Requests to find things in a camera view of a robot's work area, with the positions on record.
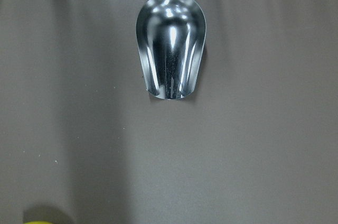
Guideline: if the steel ice scoop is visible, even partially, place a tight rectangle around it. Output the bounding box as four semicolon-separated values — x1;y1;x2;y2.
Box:
136;0;206;100

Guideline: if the whole yellow lemon left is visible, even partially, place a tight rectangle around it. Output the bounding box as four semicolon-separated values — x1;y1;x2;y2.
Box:
23;220;73;224

